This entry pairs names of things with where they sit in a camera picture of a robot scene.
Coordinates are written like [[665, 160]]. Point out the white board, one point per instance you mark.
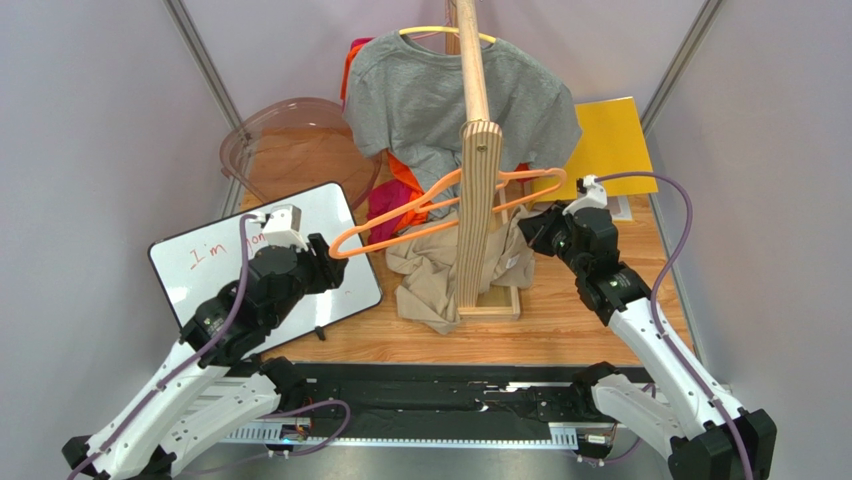
[[193, 266]]

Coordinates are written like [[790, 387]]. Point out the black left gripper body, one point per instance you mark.
[[315, 275]]

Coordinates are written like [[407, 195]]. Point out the orange plastic hanger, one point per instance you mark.
[[425, 204]]

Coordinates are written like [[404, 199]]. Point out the grey t shirt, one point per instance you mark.
[[556, 130]]

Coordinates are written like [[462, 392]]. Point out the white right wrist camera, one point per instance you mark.
[[591, 194]]

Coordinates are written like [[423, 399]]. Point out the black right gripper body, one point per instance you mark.
[[541, 232]]

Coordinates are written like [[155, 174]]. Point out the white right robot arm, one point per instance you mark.
[[700, 428]]

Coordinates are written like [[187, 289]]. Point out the yellow plastic hanger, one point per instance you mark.
[[442, 29]]

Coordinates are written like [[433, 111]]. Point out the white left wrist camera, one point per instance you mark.
[[281, 228]]

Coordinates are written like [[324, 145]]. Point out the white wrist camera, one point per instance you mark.
[[281, 228], [591, 194]]

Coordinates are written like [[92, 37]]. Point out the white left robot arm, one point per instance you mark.
[[154, 437]]

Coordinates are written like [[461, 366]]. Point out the wooden clothes rack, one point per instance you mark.
[[469, 295]]

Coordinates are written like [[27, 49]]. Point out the orange cloth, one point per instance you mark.
[[405, 99]]

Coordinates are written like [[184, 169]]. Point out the clear pink plastic bowl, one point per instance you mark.
[[294, 145]]

